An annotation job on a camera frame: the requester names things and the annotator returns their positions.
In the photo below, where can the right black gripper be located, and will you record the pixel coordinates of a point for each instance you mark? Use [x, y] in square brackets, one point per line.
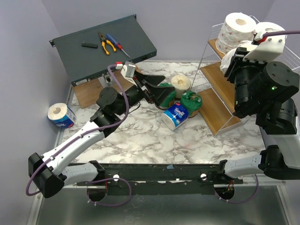
[236, 62]

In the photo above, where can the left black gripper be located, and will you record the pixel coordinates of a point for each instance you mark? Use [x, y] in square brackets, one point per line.
[155, 94]

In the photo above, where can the floral roll back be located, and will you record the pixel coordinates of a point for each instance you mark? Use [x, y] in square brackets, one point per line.
[226, 60]

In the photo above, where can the floral roll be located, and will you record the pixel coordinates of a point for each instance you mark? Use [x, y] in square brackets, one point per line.
[226, 60]
[237, 27]
[268, 27]

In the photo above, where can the floral roll front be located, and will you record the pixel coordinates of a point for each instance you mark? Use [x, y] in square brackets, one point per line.
[268, 27]

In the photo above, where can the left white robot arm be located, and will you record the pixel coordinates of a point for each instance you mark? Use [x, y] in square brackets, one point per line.
[52, 171]

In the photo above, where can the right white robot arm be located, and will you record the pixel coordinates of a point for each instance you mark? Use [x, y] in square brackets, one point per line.
[265, 90]

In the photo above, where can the middle wooden shelf board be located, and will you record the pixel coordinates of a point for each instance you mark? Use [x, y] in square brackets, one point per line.
[221, 86]

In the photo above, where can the wooden shelf board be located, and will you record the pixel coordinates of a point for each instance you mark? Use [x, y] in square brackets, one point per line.
[216, 115]
[221, 86]
[212, 44]

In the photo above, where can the top wooden shelf board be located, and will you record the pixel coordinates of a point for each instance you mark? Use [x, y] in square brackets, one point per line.
[212, 44]

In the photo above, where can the bottom wooden shelf board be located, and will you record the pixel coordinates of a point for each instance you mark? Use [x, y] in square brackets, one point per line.
[216, 115]

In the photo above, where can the green wrapped roll left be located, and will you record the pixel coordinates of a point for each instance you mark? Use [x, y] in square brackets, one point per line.
[168, 101]

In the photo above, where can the green wrapped roll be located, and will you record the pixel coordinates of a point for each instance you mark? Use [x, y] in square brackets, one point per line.
[192, 102]
[168, 101]

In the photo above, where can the cream wrapped roll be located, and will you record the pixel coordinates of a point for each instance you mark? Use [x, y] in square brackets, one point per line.
[181, 83]

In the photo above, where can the blue Tempo tissue roll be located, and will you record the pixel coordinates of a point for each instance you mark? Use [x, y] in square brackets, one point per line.
[176, 115]

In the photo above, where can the green wrapped roll right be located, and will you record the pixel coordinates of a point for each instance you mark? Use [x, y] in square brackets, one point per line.
[192, 102]

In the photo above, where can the blue red screwdriver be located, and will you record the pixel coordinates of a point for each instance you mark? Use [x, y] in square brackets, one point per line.
[115, 42]

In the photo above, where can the wooden board under chassis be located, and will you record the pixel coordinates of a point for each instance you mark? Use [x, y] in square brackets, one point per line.
[88, 93]

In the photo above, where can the dark grey rack chassis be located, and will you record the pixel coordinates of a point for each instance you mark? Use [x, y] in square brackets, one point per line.
[87, 53]

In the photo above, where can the black bit holder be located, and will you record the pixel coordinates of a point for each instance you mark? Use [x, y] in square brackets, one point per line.
[89, 45]

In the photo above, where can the blue wrapped roll far left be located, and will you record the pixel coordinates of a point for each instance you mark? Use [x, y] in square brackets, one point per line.
[61, 115]

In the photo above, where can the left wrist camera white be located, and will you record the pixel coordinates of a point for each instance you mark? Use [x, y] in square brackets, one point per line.
[127, 69]

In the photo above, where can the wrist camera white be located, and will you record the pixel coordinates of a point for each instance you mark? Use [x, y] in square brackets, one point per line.
[127, 69]
[266, 51]

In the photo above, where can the white wire shelf rack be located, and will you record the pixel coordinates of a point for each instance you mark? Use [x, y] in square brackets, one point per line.
[247, 78]

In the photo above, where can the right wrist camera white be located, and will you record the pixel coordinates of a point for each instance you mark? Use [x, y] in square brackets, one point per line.
[266, 51]

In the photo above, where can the yellow handled pliers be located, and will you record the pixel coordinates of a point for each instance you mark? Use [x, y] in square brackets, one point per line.
[104, 42]

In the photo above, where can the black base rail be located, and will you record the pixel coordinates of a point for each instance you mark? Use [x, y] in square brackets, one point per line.
[161, 179]

